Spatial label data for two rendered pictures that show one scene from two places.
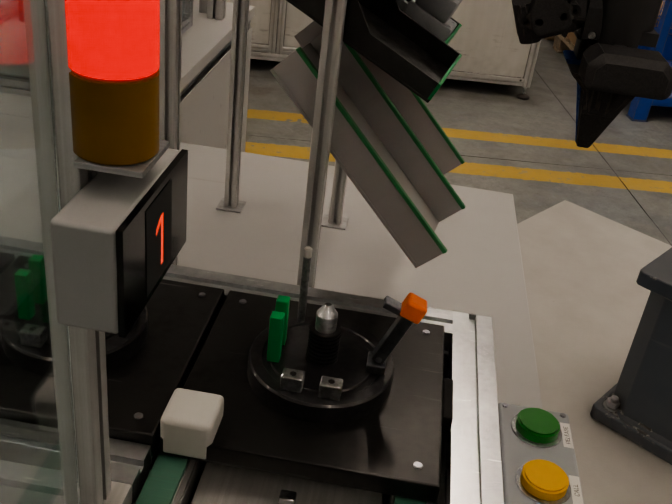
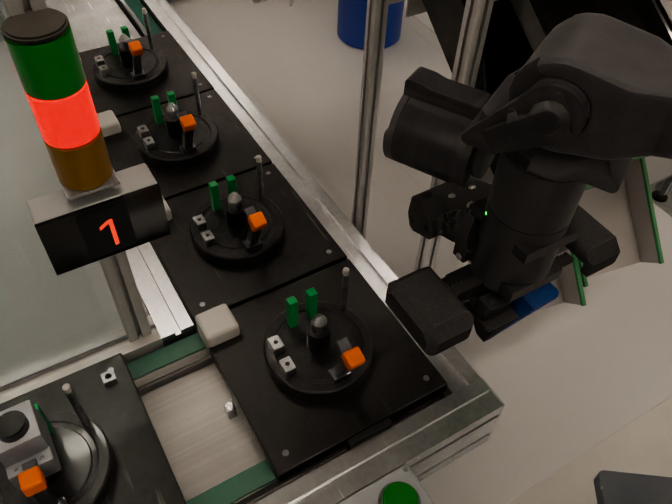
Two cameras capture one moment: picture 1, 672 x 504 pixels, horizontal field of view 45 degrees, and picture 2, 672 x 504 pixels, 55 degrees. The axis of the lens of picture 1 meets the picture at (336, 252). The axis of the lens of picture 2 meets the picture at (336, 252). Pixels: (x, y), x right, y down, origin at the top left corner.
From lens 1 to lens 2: 0.56 m
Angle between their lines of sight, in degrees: 44
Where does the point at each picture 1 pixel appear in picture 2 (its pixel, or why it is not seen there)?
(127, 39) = (46, 127)
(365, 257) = not seen: hidden behind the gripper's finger
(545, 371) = (562, 477)
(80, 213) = (41, 203)
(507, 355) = (549, 441)
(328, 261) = not seen: hidden behind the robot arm
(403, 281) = (551, 325)
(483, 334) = (475, 411)
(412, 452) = (294, 443)
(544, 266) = not seen: outside the picture
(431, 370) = (387, 405)
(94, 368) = (112, 273)
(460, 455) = (326, 471)
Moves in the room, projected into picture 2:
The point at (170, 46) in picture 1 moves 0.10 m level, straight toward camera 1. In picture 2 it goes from (367, 72) to (315, 104)
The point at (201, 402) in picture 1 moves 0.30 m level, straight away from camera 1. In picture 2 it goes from (222, 321) to (377, 210)
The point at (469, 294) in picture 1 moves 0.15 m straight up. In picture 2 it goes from (593, 373) to (631, 313)
